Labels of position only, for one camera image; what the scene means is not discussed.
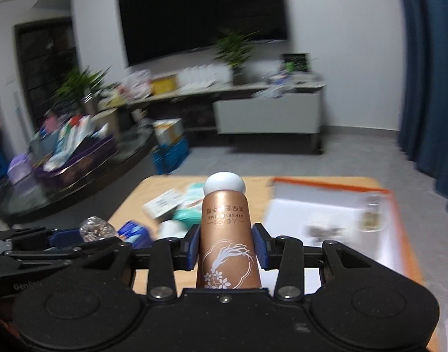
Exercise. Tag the purple decorative tin box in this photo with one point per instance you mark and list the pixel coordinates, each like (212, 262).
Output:
(91, 153)

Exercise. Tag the blue curtain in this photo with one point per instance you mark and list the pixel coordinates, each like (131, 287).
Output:
(423, 135)

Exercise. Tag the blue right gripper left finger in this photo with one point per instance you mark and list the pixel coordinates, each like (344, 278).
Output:
(191, 246)

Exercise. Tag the black television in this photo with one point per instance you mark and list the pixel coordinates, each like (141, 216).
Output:
(154, 29)

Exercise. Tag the orange white shoebox lid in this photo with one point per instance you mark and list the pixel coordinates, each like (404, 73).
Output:
(334, 287)

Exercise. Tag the blue floss pick box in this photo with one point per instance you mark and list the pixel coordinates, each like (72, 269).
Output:
(136, 234)

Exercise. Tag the blue storage crate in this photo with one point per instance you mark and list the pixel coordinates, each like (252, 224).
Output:
(167, 158)

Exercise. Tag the white tv cabinet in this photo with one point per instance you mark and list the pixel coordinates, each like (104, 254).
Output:
(250, 109)

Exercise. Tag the potted plant on cabinet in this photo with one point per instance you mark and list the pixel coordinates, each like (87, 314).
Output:
(234, 49)

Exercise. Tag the white plug-in repellent heater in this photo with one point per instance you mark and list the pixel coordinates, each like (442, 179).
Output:
(171, 229)

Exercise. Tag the black green display box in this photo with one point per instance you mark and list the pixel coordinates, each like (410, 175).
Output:
(296, 62)

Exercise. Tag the teal bandage box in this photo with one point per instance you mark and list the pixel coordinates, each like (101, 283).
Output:
(189, 212)

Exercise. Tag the yellow box on cabinet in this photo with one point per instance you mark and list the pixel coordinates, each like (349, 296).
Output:
(164, 84)

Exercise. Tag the large plant steel pot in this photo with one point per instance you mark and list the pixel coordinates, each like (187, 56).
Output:
(77, 86)

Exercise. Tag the white plastic bag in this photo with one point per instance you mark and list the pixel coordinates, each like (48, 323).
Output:
(137, 85)

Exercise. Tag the light wooden side table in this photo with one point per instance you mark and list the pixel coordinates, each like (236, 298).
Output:
(259, 193)

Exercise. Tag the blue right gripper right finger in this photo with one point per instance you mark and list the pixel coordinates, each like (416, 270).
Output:
(262, 244)

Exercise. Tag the rose gold bottle white cap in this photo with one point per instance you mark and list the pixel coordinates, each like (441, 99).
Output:
(227, 258)

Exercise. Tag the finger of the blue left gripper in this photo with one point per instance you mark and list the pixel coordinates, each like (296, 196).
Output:
(61, 239)

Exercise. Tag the black round table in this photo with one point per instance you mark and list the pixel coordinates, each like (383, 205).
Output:
(92, 172)

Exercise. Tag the white small carton box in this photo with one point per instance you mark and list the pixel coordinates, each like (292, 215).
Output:
(164, 206)

